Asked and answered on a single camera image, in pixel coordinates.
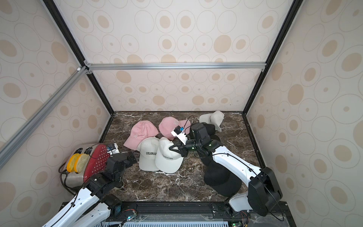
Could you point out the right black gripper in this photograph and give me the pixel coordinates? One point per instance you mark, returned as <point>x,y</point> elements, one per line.
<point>184,149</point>

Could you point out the left yellow toast slice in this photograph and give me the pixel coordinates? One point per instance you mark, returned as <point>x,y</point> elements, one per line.
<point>71,162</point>

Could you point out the black right frame post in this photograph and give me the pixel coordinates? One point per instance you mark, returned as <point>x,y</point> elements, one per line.
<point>288,21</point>

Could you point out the black left frame post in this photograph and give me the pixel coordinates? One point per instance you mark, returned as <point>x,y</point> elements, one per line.
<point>62,26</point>

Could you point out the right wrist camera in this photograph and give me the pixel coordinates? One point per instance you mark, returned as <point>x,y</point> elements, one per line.
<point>179,132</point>

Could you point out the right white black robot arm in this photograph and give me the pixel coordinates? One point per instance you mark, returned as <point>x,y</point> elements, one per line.
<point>263,193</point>

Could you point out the pink baseball cap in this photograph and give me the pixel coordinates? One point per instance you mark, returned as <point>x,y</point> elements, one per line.
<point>168,124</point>
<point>140,131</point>

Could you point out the horizontal aluminium rail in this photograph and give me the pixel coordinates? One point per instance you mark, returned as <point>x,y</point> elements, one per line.
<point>175,66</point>

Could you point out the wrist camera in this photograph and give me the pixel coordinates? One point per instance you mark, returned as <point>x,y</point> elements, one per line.
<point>179,132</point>
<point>112,149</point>

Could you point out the black frame post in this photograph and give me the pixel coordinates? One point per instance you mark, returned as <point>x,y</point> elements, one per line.
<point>62,26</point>
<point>288,21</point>

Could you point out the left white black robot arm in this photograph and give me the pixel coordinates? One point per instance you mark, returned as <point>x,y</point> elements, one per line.
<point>93,204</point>

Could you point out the black cap front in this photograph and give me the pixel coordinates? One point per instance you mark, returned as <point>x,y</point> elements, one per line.
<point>222,180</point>

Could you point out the black cap rear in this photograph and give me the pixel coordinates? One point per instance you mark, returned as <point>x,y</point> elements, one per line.
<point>211,130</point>

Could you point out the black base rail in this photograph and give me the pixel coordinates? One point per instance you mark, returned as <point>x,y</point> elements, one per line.
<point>198,214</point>

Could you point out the white Colorado cap front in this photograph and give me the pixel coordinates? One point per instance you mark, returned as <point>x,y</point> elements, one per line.
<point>166,160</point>

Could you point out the black cap with white patch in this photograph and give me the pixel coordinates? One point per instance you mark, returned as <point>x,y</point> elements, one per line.
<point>210,159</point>

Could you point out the red silver toaster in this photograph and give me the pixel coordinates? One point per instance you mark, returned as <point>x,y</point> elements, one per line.
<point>97,162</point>

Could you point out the small circuit board with led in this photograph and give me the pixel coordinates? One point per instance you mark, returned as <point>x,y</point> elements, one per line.
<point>128,215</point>

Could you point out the left diagonal aluminium rail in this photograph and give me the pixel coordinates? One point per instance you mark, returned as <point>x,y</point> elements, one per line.
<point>18,139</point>

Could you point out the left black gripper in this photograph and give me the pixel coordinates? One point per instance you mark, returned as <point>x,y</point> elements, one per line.
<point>131,161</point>

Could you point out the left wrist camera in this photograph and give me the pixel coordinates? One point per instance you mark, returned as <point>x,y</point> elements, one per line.
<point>112,149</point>

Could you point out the right yellow toast slice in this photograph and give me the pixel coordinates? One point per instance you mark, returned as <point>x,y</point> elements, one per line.
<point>81,162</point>

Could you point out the white colorado cap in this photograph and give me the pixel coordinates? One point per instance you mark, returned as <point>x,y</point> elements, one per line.
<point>148,151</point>
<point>166,160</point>

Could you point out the yellow toast slice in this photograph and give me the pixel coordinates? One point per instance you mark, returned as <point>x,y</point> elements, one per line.
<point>81,162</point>
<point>71,162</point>

